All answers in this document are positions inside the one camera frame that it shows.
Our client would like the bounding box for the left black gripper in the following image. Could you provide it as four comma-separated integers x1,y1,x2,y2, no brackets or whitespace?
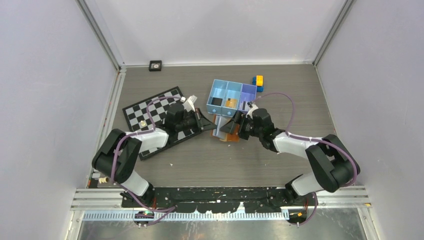
176,108,217,134

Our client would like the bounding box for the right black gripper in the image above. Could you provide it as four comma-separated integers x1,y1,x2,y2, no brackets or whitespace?
220,110,263,141

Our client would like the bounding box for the brown leather card holder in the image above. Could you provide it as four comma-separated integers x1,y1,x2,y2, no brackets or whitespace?
211,114,240,142

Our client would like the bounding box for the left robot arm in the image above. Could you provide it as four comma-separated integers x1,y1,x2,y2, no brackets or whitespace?
91,103,217,207

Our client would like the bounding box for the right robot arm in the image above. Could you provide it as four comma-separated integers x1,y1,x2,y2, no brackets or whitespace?
220,108,361,205

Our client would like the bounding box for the orange card in bin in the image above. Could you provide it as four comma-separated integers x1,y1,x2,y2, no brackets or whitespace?
224,98,238,109

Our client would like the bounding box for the silver black card in bin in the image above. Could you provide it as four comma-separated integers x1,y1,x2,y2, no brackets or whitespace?
239,101,250,112

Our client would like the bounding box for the light blue left bin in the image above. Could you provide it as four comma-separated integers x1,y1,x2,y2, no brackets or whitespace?
206,79,227,115

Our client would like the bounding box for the light blue bin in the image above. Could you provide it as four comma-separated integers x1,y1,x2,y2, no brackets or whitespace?
206,79,227,115
221,81,242,117

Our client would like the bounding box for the light blue middle bin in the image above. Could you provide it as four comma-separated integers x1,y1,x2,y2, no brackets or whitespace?
221,81,242,117

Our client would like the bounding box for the purple right bin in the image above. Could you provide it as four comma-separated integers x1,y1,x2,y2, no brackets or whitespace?
238,83,257,111

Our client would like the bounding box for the black white chessboard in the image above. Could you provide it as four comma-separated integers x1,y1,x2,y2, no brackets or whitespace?
122,86,201,161

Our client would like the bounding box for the blue yellow toy block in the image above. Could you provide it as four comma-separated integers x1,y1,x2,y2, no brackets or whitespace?
252,75,264,93

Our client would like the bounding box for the small black square box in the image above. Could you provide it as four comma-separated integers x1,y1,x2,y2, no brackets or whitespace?
148,60,163,72

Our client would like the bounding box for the cream chess piece on floor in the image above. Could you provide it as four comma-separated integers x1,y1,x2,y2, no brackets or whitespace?
98,177,109,184

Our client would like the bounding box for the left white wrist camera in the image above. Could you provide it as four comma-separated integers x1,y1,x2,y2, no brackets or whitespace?
180,95,198,112

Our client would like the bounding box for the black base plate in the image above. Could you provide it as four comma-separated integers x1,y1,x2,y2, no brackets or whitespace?
120,186,318,214

